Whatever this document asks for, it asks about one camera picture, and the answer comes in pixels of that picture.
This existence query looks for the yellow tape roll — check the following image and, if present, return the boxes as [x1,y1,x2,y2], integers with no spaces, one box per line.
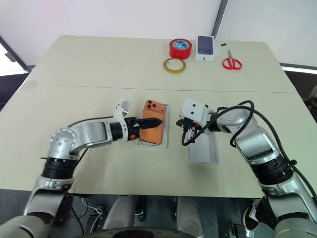
[162,58,187,75]

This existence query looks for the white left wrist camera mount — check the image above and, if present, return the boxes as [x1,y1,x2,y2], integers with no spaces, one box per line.
[112,97,136,143]

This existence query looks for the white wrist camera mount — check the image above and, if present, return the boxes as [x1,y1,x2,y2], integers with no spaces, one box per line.
[179,98,211,127]
[112,97,136,143]

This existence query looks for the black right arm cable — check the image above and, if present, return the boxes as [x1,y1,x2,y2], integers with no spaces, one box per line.
[181,100,317,199]

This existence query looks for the red handled scissors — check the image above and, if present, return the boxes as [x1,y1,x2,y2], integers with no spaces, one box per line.
[222,49,243,71]

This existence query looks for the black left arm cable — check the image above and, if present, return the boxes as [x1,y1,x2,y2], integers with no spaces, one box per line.
[67,115,115,128]

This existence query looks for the black and white sneaker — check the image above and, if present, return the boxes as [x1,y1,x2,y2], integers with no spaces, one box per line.
[243,197,272,231]

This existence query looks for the grey rounded robot leg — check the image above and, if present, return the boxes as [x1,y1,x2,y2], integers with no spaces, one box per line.
[102,195,136,230]
[175,196,203,237]

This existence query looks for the dark round robot waist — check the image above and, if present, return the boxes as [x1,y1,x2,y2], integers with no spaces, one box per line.
[91,227,190,238]

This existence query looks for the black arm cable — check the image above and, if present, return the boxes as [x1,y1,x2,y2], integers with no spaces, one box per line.
[181,100,317,199]
[67,115,115,128]

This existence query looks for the red tape roll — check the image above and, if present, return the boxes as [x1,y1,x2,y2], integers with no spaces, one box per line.
[169,38,193,60]

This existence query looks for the white wires under table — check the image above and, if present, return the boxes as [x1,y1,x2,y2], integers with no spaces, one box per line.
[80,197,104,233]

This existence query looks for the white box with phone picture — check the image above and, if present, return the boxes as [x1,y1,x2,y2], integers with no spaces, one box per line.
[195,35,221,62]

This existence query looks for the grey window frame post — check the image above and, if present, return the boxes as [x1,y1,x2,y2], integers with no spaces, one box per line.
[211,0,229,38]

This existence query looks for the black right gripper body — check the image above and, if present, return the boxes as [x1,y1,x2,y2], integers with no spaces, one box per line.
[182,117,201,136]

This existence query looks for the grey ledge strip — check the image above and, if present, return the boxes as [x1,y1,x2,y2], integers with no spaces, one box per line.
[279,62,317,73]

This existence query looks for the dark wall rail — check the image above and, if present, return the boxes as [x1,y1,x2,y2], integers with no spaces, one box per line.
[0,34,37,75]

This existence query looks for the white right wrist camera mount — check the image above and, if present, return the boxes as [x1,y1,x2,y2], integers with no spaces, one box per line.
[179,98,211,127]

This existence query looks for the orange smartphone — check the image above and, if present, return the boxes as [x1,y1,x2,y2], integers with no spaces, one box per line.
[138,99,167,145]

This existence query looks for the white phone box base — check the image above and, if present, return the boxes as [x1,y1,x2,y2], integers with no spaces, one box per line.
[137,100,171,149]

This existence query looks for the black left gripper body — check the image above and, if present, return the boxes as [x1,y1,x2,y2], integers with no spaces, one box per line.
[123,117,142,141]

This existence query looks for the white phone box lid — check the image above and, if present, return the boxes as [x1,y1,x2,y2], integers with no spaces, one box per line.
[187,130,221,166]

